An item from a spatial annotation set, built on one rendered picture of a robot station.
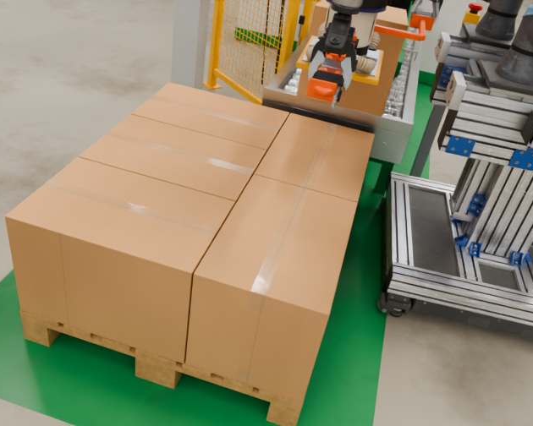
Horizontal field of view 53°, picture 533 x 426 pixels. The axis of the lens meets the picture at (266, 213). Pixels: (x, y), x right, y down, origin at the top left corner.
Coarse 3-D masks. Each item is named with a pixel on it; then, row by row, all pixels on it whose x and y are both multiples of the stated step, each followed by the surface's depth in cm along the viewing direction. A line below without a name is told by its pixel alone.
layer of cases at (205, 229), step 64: (128, 128) 213; (192, 128) 221; (256, 128) 229; (320, 128) 238; (64, 192) 173; (128, 192) 178; (192, 192) 184; (256, 192) 190; (320, 192) 196; (64, 256) 162; (128, 256) 155; (192, 256) 157; (256, 256) 161; (320, 256) 166; (64, 320) 179; (128, 320) 170; (192, 320) 162; (256, 320) 155; (320, 320) 148; (256, 384) 170
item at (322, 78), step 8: (320, 72) 143; (328, 72) 144; (312, 80) 139; (320, 80) 138; (328, 80) 139; (336, 80) 140; (312, 88) 140; (336, 88) 139; (312, 96) 141; (320, 96) 141; (328, 96) 140
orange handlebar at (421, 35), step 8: (424, 24) 204; (384, 32) 193; (392, 32) 192; (400, 32) 192; (408, 32) 192; (424, 32) 194; (416, 40) 192; (424, 40) 192; (328, 56) 159; (344, 56) 160; (336, 72) 149; (320, 88) 138; (328, 88) 139
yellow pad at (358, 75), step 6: (372, 48) 200; (378, 54) 204; (378, 60) 200; (378, 66) 194; (354, 72) 186; (360, 72) 185; (372, 72) 187; (378, 72) 189; (354, 78) 184; (360, 78) 184; (366, 78) 183; (372, 78) 184; (378, 78) 185; (372, 84) 184
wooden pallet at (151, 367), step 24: (24, 312) 182; (24, 336) 190; (48, 336) 187; (96, 336) 181; (144, 360) 179; (168, 360) 175; (168, 384) 182; (216, 384) 175; (240, 384) 172; (288, 408) 172
